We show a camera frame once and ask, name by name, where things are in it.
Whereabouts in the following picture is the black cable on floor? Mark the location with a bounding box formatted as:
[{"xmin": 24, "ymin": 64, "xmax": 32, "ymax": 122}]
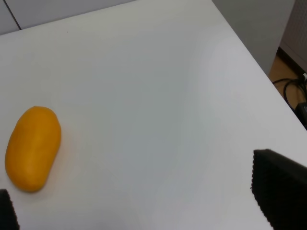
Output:
[{"xmin": 272, "ymin": 73, "xmax": 307, "ymax": 111}]

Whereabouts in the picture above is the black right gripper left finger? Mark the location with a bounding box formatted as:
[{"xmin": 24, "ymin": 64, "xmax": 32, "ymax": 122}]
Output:
[{"xmin": 0, "ymin": 189, "xmax": 19, "ymax": 230}]

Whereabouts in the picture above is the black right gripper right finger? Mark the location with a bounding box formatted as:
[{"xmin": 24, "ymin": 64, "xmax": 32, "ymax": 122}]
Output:
[{"xmin": 251, "ymin": 149, "xmax": 307, "ymax": 230}]

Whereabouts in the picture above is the yellow mango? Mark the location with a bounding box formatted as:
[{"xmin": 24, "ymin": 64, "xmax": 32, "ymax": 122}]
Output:
[{"xmin": 5, "ymin": 106, "xmax": 61, "ymax": 193}]

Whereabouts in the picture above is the black power adapter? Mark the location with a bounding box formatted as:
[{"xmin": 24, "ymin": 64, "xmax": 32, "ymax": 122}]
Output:
[{"xmin": 295, "ymin": 102, "xmax": 307, "ymax": 129}]

